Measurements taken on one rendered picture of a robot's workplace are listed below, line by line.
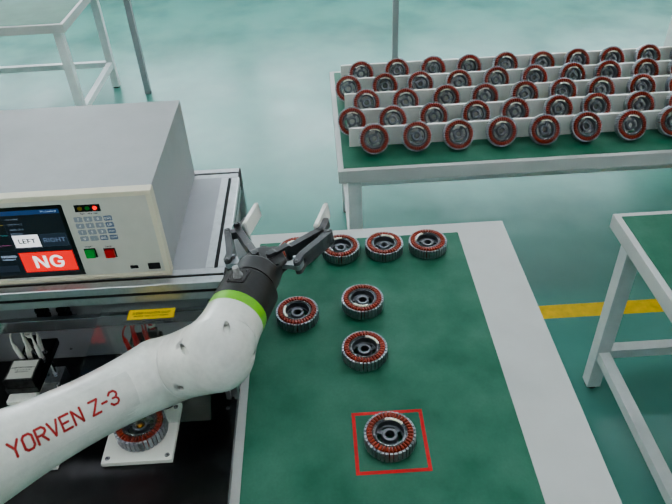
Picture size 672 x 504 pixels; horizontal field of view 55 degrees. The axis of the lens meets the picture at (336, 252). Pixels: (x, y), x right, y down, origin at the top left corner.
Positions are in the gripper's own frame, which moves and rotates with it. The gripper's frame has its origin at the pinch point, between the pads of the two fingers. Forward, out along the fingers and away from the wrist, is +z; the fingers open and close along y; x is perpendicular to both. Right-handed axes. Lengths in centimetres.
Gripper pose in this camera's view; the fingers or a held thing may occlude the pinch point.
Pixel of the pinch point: (290, 212)
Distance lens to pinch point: 118.4
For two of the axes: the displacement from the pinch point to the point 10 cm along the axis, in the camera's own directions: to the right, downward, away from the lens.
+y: -9.5, -0.2, 3.1
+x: 1.7, 7.8, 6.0
